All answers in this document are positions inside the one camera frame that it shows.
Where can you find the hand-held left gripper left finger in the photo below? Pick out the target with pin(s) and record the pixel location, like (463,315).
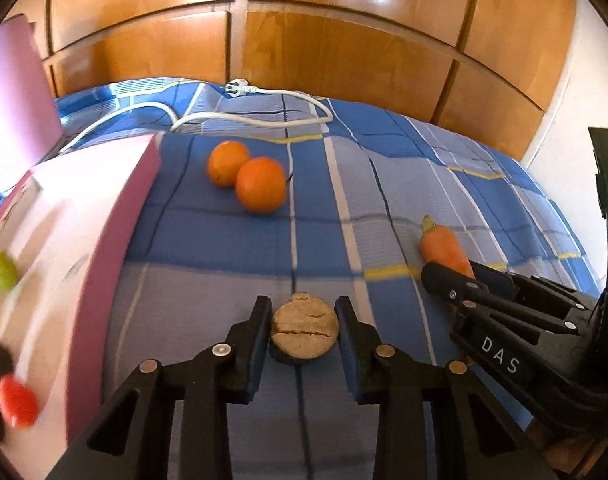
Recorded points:
(256,350)

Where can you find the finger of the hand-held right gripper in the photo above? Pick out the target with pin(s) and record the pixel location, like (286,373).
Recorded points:
(443,280)
(498,280)

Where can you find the pink electric kettle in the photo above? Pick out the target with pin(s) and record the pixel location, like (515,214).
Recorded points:
(14,100)

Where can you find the pink shallow tray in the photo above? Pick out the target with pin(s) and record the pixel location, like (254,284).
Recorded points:
(84,240)

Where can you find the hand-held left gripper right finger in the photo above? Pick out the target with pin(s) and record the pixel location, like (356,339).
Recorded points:
(348,350)

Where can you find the orange with stem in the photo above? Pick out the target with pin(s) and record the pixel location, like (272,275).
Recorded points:
(261,185)

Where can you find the red tomato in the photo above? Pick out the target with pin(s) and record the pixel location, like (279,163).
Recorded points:
(16,402)

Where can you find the carrot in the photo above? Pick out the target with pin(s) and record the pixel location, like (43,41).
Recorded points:
(441,249)

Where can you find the small dark cut fruit half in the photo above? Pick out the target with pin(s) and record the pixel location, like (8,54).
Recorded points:
(304,327)

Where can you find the small green fruit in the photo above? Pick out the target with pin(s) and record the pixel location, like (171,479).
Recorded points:
(1,270)

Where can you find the blue checked blanket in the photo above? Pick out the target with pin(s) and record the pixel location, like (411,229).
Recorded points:
(309,250)

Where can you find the small orange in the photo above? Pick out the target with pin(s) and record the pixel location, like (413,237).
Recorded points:
(226,162)

